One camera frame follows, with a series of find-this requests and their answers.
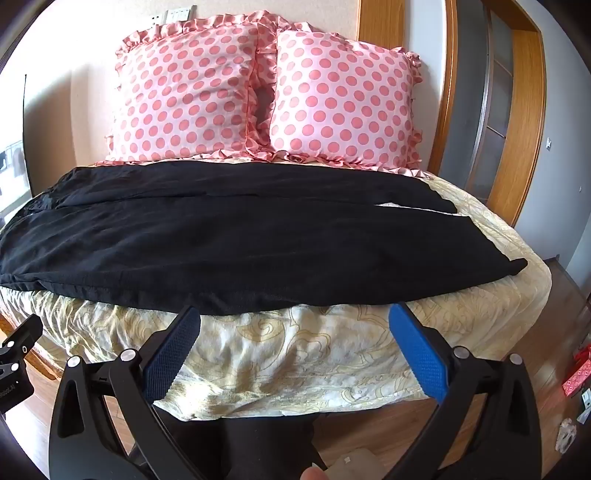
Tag grey sliding door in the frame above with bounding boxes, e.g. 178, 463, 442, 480
475, 9, 514, 204

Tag yellow floral bed sheet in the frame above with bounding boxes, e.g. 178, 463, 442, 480
0, 157, 553, 423

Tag pink polka dot pillow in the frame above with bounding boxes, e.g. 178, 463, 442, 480
245, 18, 426, 178
95, 14, 278, 167

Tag window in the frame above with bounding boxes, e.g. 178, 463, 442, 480
0, 138, 29, 224

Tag red patterned box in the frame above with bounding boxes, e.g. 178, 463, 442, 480
561, 346, 591, 398

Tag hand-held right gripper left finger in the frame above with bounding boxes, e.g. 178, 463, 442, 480
48, 305, 204, 480

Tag white wall sockets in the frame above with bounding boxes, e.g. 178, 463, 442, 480
151, 6, 197, 25

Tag white crumpled object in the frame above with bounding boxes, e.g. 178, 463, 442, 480
556, 418, 579, 456

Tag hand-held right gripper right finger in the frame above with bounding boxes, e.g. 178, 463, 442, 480
383, 302, 543, 480

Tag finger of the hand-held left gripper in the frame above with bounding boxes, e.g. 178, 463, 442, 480
0, 314, 44, 365

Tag wooden door frame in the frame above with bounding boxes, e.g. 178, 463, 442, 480
489, 0, 548, 228

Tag black pants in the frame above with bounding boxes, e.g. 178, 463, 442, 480
0, 159, 529, 317

